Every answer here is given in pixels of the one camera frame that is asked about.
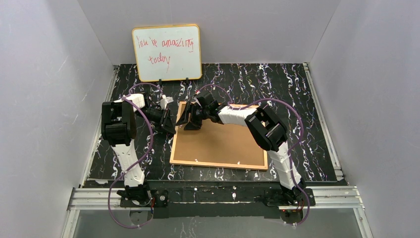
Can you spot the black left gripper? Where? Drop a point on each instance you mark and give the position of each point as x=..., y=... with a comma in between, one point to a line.
x=164, y=118

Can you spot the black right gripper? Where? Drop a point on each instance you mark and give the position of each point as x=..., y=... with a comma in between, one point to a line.
x=192, y=112

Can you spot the light wooden picture frame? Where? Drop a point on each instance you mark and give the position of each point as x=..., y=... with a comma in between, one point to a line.
x=174, y=144

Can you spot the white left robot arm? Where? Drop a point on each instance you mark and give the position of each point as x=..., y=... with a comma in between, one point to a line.
x=119, y=130

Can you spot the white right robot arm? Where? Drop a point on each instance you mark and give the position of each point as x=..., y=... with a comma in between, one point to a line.
x=266, y=127

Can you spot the orange rimmed whiteboard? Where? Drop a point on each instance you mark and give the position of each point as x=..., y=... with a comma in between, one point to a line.
x=168, y=53

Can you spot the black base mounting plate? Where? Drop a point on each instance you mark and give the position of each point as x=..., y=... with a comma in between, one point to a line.
x=229, y=210

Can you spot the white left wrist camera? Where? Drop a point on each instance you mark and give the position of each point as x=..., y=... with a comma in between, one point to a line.
x=164, y=101

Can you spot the aluminium front rail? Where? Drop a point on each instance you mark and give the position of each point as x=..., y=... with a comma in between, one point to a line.
x=318, y=196

